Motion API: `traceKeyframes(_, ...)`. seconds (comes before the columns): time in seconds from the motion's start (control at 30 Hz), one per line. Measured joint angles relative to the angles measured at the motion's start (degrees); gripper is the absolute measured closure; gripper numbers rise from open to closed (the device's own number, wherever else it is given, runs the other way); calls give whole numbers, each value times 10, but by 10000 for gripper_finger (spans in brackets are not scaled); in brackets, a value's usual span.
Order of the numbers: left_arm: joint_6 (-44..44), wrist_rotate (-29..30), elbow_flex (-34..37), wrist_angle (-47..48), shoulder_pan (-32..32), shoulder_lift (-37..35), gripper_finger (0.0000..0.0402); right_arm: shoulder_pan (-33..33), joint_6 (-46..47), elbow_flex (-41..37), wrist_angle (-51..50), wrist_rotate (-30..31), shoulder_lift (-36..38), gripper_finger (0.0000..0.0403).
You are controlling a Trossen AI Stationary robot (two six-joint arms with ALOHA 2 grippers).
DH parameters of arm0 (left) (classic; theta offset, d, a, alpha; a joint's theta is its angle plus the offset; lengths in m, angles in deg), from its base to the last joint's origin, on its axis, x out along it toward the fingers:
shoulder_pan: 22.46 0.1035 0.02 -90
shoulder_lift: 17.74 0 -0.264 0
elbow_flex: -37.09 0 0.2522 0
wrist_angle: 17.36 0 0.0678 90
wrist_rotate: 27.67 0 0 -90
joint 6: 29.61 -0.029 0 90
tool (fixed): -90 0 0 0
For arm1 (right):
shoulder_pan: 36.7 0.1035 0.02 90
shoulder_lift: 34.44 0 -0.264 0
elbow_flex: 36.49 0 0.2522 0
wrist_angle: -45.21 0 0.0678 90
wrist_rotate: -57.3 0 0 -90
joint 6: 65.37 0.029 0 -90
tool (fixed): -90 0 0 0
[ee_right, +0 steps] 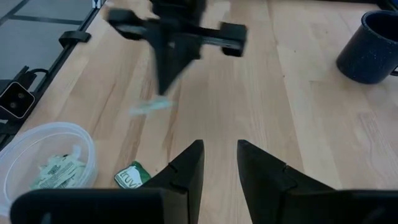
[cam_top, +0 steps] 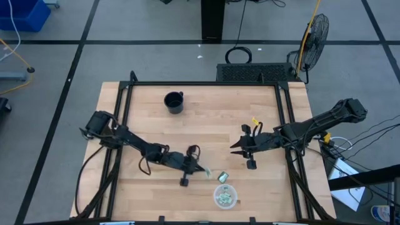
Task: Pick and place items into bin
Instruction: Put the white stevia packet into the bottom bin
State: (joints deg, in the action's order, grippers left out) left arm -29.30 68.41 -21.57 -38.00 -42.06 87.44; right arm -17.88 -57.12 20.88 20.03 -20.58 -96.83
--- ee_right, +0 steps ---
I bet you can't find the black table clamp bracket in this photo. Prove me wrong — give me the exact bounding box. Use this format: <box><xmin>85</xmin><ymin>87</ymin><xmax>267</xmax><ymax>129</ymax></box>
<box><xmin>58</xmin><ymin>30</ymin><xmax>92</xmax><ymax>49</ymax></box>

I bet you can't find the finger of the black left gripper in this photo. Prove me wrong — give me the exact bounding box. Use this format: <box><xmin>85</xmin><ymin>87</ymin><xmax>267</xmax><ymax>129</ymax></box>
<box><xmin>151</xmin><ymin>30</ymin><xmax>177</xmax><ymax>96</ymax></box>
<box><xmin>164</xmin><ymin>30</ymin><xmax>203</xmax><ymax>96</ymax></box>

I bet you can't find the green Truvia sweetener packet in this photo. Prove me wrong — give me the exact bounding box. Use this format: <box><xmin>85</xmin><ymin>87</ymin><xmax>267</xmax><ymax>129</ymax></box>
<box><xmin>113</xmin><ymin>161</ymin><xmax>152</xmax><ymax>190</ymax></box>

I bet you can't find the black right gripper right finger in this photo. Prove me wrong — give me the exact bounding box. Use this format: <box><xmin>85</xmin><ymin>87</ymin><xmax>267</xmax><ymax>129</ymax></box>
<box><xmin>236</xmin><ymin>139</ymin><xmax>336</xmax><ymax>224</ymax></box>

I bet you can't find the black camera cable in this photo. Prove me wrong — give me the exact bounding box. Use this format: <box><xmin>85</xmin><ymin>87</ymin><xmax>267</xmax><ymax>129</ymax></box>
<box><xmin>26</xmin><ymin>67</ymin><xmax>50</xmax><ymax>80</ymax></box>

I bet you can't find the black table edge rail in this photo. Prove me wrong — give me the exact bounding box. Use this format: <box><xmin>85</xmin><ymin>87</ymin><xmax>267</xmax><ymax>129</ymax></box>
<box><xmin>0</xmin><ymin>0</ymin><xmax>108</xmax><ymax>150</ymax></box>

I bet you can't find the small white green sweetener packet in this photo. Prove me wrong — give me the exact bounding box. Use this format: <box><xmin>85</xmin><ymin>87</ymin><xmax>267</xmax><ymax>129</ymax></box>
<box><xmin>30</xmin><ymin>145</ymin><xmax>88</xmax><ymax>190</ymax></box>

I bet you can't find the table-level camera box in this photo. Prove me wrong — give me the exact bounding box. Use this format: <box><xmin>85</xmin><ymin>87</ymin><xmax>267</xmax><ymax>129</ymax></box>
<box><xmin>0</xmin><ymin>80</ymin><xmax>36</xmax><ymax>121</ymax></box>

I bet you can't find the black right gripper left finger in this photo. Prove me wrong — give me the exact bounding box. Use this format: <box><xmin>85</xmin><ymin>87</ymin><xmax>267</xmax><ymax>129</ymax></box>
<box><xmin>139</xmin><ymin>139</ymin><xmax>205</xmax><ymax>224</ymax></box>

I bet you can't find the dark blue speckled mug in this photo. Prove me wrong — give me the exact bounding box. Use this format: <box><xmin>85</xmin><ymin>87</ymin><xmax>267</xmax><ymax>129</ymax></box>
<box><xmin>335</xmin><ymin>9</ymin><xmax>398</xmax><ymax>85</ymax></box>

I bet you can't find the clear plastic bowl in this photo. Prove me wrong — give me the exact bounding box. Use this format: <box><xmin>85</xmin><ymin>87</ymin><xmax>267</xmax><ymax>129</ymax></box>
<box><xmin>0</xmin><ymin>121</ymin><xmax>98</xmax><ymax>218</ymax></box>

